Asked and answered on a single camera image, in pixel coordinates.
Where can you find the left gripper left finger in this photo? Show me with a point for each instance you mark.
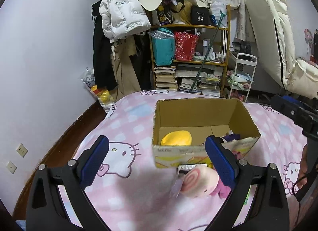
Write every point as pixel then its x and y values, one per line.
pixel 45 207

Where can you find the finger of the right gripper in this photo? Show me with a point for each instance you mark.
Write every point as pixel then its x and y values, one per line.
pixel 300 113

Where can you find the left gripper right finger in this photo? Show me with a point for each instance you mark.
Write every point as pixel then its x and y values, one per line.
pixel 269 207

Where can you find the pink fluffy bear plush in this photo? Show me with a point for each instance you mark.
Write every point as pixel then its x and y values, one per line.
pixel 222 190

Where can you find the purple hooded doll plush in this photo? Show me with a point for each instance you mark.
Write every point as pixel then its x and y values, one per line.
pixel 231 137

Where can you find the yellow duck plush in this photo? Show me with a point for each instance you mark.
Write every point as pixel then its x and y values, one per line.
pixel 177 138

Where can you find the person's right hand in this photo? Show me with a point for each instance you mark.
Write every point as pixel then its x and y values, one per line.
pixel 302 180

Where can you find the white rolling cart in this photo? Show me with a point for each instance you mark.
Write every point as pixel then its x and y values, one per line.
pixel 240 83

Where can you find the pink swiss roll plush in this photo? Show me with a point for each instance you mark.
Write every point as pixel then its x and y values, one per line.
pixel 201 181

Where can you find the lilac plush tag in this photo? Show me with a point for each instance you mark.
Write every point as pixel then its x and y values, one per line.
pixel 176 187

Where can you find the small black card box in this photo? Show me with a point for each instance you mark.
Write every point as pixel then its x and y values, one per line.
pixel 184 169

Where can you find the cream reclining chair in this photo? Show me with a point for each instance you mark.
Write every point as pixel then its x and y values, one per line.
pixel 274 38

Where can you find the open cardboard box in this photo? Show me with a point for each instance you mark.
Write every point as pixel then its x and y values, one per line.
pixel 201 117

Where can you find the wooden bookshelf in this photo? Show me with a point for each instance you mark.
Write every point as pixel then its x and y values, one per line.
pixel 212 78

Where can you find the plastic bag with toys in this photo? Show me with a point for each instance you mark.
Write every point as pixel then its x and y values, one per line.
pixel 101 94

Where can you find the red patterned bag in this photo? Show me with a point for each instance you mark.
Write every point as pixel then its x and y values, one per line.
pixel 185 46

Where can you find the stack of books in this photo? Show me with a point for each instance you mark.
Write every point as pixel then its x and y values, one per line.
pixel 165 77

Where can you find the black box with 40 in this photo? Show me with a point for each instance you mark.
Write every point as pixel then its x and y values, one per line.
pixel 199 16

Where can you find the black hanging clothes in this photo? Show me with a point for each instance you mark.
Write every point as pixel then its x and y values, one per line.
pixel 103 70

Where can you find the teal bag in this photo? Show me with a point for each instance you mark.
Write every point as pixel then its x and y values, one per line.
pixel 163 45

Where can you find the beige coat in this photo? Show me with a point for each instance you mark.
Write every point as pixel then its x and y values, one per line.
pixel 125 76

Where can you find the white puffer jacket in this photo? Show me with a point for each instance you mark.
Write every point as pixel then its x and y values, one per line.
pixel 122 18

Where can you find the wall socket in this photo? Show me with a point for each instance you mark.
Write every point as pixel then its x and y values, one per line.
pixel 11 167
pixel 22 150

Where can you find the pink wall ornament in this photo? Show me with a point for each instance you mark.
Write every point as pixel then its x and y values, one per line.
pixel 311 40

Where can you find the green broom handle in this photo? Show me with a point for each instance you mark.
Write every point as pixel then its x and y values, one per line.
pixel 222 16

